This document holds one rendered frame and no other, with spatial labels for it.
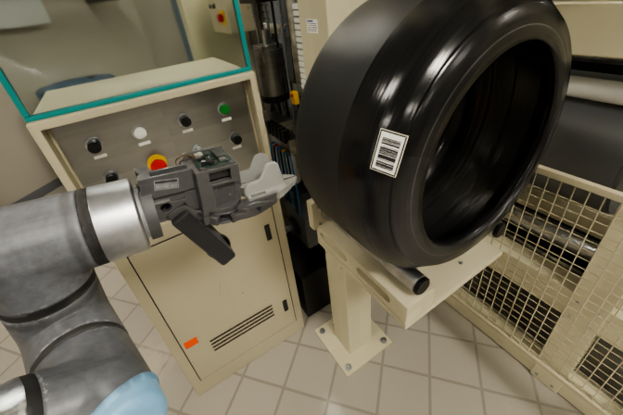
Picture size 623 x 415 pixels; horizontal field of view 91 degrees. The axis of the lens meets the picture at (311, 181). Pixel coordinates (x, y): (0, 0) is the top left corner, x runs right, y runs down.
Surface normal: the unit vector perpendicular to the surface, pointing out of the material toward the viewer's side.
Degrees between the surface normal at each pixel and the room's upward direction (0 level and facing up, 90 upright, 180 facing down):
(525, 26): 79
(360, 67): 48
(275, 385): 0
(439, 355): 0
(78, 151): 90
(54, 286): 90
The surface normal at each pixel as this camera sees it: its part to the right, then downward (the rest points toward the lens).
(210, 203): 0.54, 0.40
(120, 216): 0.45, -0.14
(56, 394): 0.48, -0.84
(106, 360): 0.27, -0.96
